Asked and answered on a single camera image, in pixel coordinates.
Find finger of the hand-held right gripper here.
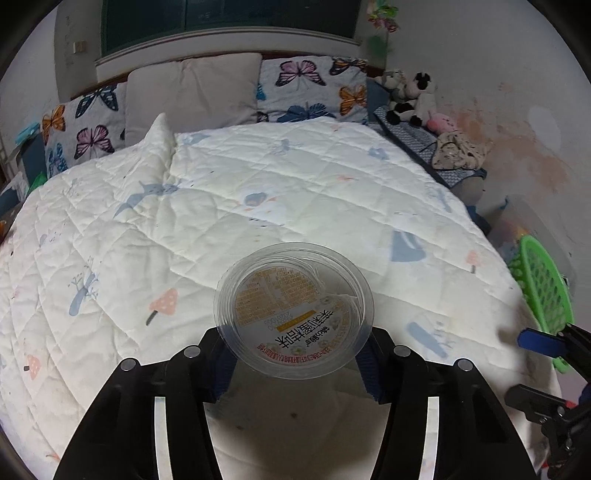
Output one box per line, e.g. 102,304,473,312
505,384,583,426
517,322,591,367

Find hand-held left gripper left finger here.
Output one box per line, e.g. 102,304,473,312
53,327,237,480

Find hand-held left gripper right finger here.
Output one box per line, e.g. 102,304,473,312
357,326,539,480

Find green plastic basket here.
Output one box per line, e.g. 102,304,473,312
508,234,576,374

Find clear plastic pudding cup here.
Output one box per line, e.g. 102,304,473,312
213,242,376,380

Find white quilted blanket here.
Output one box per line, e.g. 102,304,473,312
0,113,562,480

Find spotted cream cloth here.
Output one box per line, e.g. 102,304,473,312
431,130,493,172

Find blue checkered mat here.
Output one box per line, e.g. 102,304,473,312
372,105,488,186

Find pink plush toy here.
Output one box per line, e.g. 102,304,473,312
426,112,458,135

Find black white cow plush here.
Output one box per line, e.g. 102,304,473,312
385,71,437,128

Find beige pillow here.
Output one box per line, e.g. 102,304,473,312
124,52,264,148

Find butterfly print pillow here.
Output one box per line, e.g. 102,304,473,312
255,55,370,125
41,83,128,179

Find dark blue cushion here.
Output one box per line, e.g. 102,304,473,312
19,136,48,186

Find grey white plush toy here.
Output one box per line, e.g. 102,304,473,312
375,69,408,103

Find dark window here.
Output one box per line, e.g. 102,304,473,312
95,0,363,64

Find colourful pinwheel toy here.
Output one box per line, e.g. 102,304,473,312
367,0,400,52

